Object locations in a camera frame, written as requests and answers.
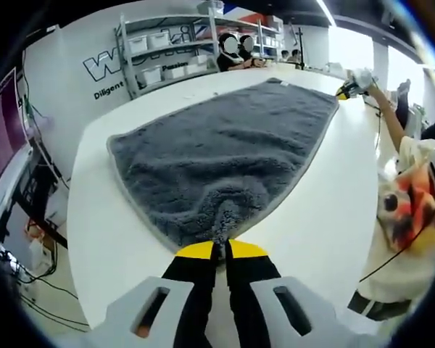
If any row of white storage bins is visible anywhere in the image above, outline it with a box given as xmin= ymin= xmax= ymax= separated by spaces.
xmin=127 ymin=16 xmax=283 ymax=86

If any black cable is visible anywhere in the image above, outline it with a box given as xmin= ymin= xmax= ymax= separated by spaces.
xmin=358 ymin=200 xmax=435 ymax=284

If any grey towel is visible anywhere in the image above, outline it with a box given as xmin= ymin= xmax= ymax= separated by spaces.
xmin=105 ymin=76 xmax=341 ymax=255

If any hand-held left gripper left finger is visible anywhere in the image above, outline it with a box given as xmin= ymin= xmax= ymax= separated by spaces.
xmin=104 ymin=241 xmax=226 ymax=348

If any black tripod stand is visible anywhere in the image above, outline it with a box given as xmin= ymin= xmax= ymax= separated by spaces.
xmin=291 ymin=25 xmax=309 ymax=70

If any grey metal shelf rack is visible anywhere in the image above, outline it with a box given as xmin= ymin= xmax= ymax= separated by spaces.
xmin=113 ymin=2 xmax=288 ymax=102

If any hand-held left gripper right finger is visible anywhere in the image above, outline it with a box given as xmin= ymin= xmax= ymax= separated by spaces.
xmin=224 ymin=239 xmax=338 ymax=348

